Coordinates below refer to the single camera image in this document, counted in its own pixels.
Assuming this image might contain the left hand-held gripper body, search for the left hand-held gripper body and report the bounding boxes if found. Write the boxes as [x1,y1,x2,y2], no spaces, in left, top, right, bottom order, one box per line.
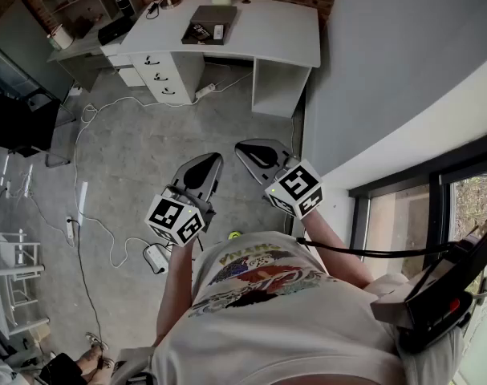
[145,183,217,249]

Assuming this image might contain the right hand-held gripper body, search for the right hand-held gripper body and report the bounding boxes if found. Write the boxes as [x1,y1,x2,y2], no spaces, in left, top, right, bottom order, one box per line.
[265,154,324,219]

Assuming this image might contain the black remote control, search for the black remote control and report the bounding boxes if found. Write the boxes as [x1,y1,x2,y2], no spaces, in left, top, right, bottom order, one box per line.
[189,22,213,42]

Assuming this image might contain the grey storage box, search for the grey storage box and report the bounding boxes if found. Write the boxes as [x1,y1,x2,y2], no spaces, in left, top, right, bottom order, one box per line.
[181,5,238,47]

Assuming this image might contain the person's left forearm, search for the person's left forearm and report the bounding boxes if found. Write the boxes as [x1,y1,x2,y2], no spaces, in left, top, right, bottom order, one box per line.
[155,241,197,344]

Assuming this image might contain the person's right forearm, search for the person's right forearm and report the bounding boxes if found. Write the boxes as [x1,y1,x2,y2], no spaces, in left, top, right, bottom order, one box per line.
[300,209,375,292]

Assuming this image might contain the black metal cash box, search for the black metal cash box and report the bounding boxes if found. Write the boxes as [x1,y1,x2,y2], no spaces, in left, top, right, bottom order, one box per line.
[97,15,134,47]

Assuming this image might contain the white three-drawer unit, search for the white three-drawer unit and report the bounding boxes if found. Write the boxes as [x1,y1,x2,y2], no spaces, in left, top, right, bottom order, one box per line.
[118,50,206,106]

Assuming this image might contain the person's white printed T-shirt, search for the person's white printed T-shirt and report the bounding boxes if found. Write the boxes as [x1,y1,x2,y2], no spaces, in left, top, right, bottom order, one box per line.
[118,230,465,385]

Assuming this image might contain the grey side table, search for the grey side table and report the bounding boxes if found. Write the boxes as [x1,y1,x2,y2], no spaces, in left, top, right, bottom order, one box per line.
[46,16,136,94]

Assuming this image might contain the black office chair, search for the black office chair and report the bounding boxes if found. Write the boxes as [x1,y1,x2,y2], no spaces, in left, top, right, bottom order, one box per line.
[0,88,75,168]

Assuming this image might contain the white metal rack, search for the white metal rack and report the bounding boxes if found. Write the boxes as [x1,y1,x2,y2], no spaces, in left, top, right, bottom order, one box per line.
[0,229,51,336]

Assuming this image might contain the white paper roll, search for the white paper roll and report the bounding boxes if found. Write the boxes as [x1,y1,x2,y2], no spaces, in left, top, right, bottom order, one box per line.
[46,23,74,51]

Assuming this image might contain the tall grey cabinet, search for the tall grey cabinet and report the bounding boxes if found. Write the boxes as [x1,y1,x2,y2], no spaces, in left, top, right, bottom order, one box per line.
[0,0,75,103]

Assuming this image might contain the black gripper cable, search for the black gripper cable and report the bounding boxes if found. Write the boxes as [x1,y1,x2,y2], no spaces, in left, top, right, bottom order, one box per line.
[295,237,457,256]

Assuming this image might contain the white floor cable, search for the white floor cable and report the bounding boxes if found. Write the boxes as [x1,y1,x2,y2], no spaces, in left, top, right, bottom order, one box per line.
[72,68,254,270]

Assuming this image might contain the dark window frame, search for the dark window frame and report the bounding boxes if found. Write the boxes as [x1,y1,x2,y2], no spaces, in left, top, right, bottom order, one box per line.
[349,160,487,280]

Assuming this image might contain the black body-worn camera rig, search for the black body-worn camera rig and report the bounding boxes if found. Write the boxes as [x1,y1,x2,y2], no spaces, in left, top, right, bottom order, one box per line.
[370,206,487,355]

